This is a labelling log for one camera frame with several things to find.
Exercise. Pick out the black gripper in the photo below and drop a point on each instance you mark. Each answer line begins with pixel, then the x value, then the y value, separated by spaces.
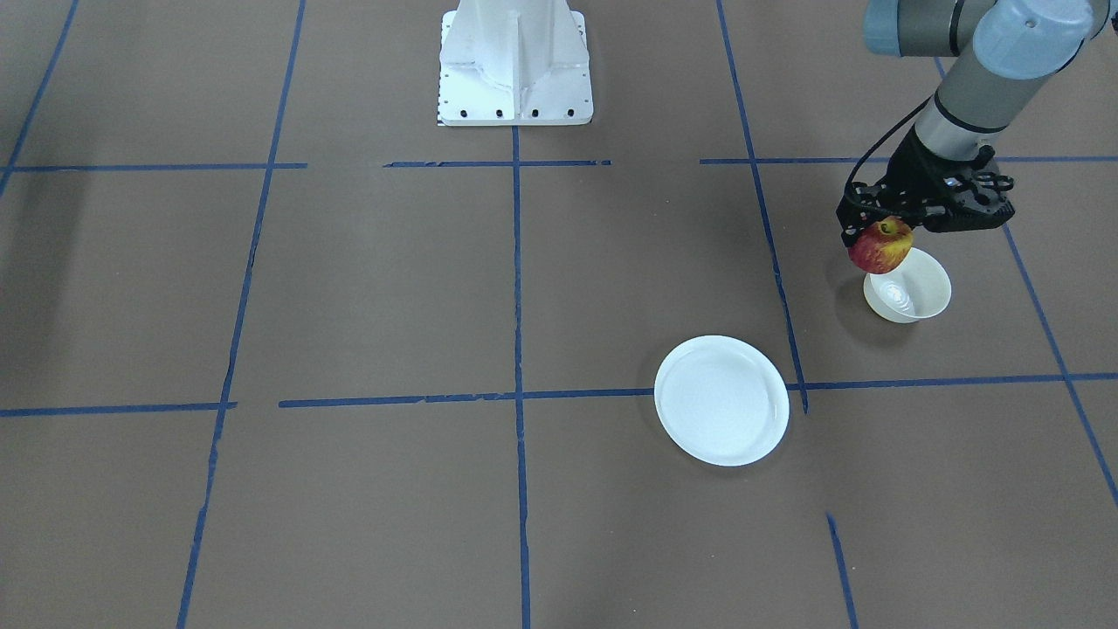
pixel 911 169

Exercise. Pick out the red yellow apple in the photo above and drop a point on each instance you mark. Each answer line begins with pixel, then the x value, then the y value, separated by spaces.
pixel 882 246

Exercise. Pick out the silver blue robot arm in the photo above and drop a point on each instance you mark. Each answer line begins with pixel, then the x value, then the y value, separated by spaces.
pixel 1003 52

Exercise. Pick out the white bowl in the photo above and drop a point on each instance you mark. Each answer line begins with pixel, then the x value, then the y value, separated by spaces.
pixel 918 289

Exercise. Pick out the white round plate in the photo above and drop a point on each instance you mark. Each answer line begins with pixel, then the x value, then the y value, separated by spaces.
pixel 721 401

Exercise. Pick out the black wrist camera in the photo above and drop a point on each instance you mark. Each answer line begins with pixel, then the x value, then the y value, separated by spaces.
pixel 973 201

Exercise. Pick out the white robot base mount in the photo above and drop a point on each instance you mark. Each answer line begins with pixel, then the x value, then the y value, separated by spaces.
pixel 514 63

